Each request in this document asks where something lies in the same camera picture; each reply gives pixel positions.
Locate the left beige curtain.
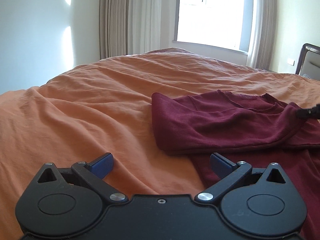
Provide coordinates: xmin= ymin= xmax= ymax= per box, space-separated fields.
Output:
xmin=99 ymin=0 xmax=181 ymax=60

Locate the wall socket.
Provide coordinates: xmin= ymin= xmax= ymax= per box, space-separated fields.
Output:
xmin=287 ymin=60 xmax=295 ymax=66

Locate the maroon sweater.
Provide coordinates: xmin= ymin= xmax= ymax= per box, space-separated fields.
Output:
xmin=151 ymin=90 xmax=319 ymax=239

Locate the orange duvet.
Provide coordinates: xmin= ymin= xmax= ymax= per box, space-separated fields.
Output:
xmin=1 ymin=48 xmax=319 ymax=239

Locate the dark wood padded headboard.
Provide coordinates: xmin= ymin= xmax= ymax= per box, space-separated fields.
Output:
xmin=295 ymin=43 xmax=320 ymax=81

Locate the bright window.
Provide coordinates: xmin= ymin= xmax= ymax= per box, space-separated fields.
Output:
xmin=174 ymin=0 xmax=254 ymax=52

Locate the beige curtain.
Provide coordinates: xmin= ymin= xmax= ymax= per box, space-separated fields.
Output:
xmin=247 ymin=0 xmax=277 ymax=70
xmin=99 ymin=0 xmax=181 ymax=60

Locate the right beige curtain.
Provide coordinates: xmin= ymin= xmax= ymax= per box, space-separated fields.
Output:
xmin=247 ymin=0 xmax=277 ymax=70

